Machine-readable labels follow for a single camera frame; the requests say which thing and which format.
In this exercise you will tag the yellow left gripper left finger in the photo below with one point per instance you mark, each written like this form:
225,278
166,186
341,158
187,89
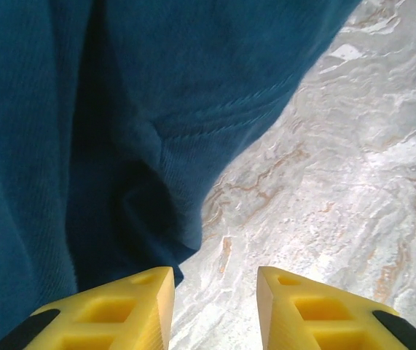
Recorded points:
134,321

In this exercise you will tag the dark blue t-shirt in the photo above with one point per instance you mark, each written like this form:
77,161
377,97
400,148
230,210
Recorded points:
84,109

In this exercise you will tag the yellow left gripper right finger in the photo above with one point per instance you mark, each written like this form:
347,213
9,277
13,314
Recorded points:
309,321

